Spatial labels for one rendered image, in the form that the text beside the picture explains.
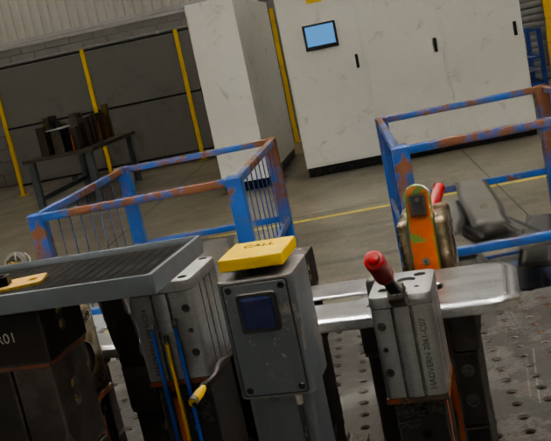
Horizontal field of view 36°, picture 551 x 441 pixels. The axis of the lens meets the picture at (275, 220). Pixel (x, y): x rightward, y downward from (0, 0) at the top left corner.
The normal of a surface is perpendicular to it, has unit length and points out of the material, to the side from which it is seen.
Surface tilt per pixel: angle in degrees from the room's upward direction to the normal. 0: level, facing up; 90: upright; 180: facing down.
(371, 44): 90
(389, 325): 90
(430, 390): 90
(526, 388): 0
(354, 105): 90
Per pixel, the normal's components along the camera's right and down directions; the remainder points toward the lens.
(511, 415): -0.20, -0.96
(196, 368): -0.22, 0.23
